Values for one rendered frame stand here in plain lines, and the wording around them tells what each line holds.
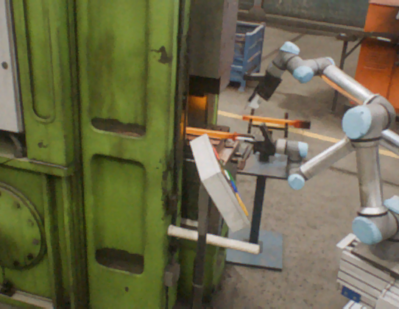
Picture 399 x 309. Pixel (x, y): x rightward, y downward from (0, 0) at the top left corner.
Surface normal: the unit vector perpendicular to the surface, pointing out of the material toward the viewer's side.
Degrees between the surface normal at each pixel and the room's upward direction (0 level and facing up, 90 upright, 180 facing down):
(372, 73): 90
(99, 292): 90
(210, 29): 90
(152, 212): 90
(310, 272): 0
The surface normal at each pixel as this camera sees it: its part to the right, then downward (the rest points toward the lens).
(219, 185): 0.14, 0.43
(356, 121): -0.85, 0.06
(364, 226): -0.81, 0.32
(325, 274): 0.06, -0.90
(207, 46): -0.29, 0.40
